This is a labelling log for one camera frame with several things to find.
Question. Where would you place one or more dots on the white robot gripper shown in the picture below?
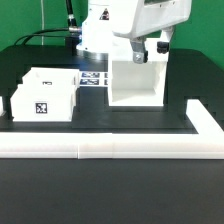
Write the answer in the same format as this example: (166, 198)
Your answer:
(136, 18)

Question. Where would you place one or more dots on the white drawer cabinet box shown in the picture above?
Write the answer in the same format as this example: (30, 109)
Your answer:
(132, 84)

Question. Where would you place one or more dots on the white drawer tray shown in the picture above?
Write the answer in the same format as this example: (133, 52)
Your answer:
(51, 76)
(46, 103)

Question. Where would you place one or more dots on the white front drawer tray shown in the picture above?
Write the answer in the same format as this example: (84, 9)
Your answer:
(46, 103)

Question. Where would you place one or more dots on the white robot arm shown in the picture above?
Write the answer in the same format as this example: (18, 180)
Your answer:
(97, 29)

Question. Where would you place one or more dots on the fiducial marker sheet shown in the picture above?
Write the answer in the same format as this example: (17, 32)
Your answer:
(94, 78)

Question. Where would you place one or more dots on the white L-shaped fence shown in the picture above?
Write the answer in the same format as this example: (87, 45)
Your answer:
(206, 143)

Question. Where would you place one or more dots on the white block at left edge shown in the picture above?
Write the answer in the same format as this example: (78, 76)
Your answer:
(1, 107)

